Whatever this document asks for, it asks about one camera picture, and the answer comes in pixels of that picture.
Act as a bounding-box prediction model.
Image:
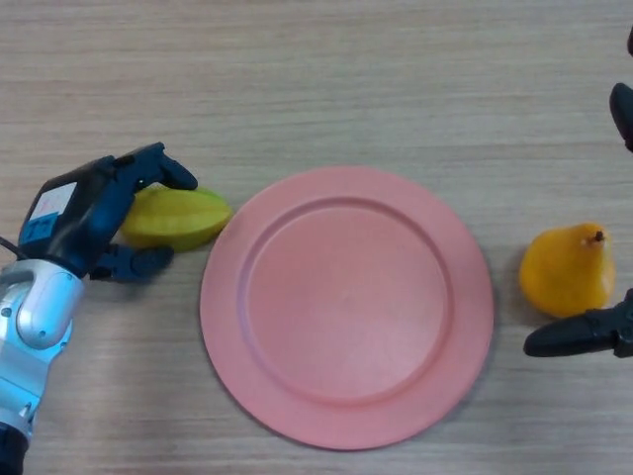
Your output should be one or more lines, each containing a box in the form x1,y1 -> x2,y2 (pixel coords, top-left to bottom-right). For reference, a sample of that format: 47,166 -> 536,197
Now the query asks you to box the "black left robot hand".
18,142 -> 200,285

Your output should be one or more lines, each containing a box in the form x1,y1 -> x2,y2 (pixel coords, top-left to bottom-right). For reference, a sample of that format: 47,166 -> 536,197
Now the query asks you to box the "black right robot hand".
522,24 -> 633,359

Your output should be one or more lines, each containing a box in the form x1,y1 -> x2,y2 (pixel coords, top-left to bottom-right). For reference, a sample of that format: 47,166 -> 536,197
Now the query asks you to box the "yellow starfruit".
120,186 -> 235,253

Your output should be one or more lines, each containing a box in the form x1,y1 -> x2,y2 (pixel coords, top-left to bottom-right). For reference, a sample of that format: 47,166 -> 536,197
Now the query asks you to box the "pink round plate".
199,165 -> 496,452

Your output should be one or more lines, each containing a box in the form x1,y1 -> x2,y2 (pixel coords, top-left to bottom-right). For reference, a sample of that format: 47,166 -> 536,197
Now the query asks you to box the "orange yellow pear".
518,222 -> 617,320

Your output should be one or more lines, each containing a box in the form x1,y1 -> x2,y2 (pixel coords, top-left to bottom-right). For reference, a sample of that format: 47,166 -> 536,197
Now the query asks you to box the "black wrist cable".
0,236 -> 27,261

